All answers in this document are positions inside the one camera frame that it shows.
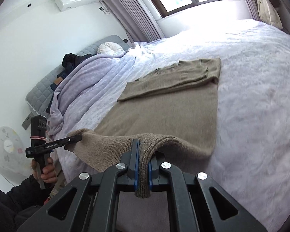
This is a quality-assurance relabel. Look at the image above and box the lavender embossed bedspread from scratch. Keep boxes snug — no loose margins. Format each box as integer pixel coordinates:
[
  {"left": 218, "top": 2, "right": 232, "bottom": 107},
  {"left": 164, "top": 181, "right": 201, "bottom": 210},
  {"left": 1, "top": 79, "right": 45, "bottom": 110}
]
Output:
[{"left": 49, "top": 18, "right": 290, "bottom": 232}]

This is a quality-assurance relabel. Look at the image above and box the person's left forearm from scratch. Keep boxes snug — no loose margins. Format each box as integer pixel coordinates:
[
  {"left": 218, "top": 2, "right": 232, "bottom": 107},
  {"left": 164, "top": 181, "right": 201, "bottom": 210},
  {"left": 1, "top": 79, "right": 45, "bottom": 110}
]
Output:
[{"left": 0, "top": 174, "right": 54, "bottom": 232}]

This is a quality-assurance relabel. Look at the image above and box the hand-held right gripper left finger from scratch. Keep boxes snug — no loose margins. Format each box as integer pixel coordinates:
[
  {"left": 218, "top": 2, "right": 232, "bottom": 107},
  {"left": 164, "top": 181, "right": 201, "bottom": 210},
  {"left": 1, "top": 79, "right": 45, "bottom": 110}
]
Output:
[{"left": 17, "top": 139, "right": 141, "bottom": 232}]

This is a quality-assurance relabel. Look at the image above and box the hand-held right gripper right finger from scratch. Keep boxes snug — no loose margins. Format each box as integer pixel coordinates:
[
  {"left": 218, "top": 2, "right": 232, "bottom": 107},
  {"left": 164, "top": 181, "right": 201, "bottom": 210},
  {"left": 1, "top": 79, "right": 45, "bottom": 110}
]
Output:
[{"left": 148, "top": 152, "right": 269, "bottom": 232}]

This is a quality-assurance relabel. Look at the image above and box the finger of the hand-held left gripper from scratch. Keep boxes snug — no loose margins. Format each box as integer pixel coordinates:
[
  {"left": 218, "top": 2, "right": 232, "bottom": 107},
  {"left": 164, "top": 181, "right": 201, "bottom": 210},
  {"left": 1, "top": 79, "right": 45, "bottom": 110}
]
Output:
[{"left": 63, "top": 135, "right": 83, "bottom": 151}]

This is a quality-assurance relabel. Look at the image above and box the fan with floral cover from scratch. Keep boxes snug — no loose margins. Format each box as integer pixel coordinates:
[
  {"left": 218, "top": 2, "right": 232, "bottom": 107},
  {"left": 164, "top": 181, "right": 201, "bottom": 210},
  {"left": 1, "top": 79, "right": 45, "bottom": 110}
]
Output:
[{"left": 0, "top": 126, "right": 26, "bottom": 174}]

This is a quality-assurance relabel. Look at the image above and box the grey wall socket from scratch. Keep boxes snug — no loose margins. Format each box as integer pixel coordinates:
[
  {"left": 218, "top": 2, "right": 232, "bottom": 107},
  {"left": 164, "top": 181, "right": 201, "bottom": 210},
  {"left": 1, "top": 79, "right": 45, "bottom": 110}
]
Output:
[{"left": 21, "top": 113, "right": 35, "bottom": 129}]

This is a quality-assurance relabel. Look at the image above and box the pile of dark clothes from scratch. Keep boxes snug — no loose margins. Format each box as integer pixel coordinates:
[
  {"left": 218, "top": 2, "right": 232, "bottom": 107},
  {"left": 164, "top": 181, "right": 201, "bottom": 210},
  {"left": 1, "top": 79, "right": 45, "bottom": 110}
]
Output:
[{"left": 47, "top": 53, "right": 95, "bottom": 109}]

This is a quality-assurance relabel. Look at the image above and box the brown knit sweater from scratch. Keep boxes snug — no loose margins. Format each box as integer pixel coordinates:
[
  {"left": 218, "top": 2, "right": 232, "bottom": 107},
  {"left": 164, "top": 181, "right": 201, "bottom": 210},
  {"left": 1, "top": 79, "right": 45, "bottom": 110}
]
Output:
[{"left": 66, "top": 57, "right": 221, "bottom": 199}]

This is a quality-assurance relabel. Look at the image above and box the beige jacket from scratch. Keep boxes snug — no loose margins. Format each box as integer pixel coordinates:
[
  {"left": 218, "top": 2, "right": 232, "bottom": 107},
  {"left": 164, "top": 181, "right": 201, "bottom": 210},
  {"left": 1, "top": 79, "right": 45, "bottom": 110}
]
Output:
[{"left": 252, "top": 0, "right": 283, "bottom": 29}]

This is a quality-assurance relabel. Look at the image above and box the person's left hand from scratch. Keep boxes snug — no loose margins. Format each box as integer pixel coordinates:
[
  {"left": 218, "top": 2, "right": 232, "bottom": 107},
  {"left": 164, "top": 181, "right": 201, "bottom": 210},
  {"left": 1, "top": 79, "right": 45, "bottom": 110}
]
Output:
[{"left": 30, "top": 157, "right": 57, "bottom": 185}]

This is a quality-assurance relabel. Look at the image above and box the round white pillow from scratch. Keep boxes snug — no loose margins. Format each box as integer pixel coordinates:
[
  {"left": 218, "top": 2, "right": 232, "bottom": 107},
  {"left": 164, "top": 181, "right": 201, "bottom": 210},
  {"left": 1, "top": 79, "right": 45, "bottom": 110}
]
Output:
[{"left": 97, "top": 42, "right": 125, "bottom": 56}]

